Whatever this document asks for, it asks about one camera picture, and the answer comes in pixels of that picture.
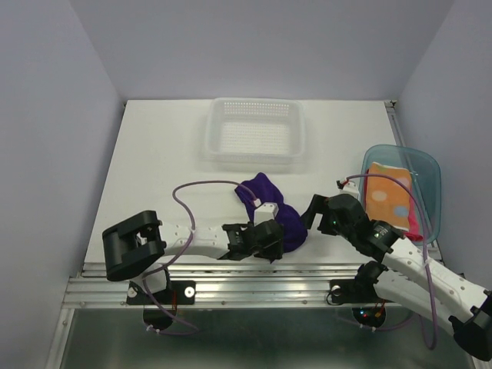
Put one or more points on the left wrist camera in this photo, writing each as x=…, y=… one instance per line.
x=264, y=212

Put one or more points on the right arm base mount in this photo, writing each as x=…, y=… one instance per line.
x=368, y=310

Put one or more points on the teal translucent plastic tray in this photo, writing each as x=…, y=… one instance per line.
x=425, y=183

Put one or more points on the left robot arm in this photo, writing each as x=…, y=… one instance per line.
x=132, y=247

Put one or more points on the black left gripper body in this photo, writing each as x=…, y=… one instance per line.
x=271, y=251

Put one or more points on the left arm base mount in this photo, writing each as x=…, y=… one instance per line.
x=179, y=293

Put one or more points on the aluminium table edge rail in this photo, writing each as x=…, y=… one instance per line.
x=221, y=286

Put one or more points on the orange and blue patterned towel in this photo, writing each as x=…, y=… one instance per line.
x=399, y=174

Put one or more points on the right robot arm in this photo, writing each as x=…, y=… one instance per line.
x=400, y=272

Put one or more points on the white perforated plastic basket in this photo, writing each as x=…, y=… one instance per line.
x=255, y=131

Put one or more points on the purple towel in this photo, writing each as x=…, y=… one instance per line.
x=295, y=233

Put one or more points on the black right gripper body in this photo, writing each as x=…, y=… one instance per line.
x=328, y=225

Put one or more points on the pink microfiber towel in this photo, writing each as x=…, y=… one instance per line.
x=415, y=227

